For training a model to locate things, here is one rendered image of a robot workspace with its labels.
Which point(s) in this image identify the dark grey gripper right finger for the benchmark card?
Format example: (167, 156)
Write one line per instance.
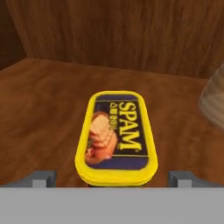
(180, 177)

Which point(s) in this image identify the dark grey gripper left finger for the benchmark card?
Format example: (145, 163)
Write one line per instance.
(43, 177)

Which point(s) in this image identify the yellow and blue food can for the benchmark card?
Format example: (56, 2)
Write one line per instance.
(116, 140)

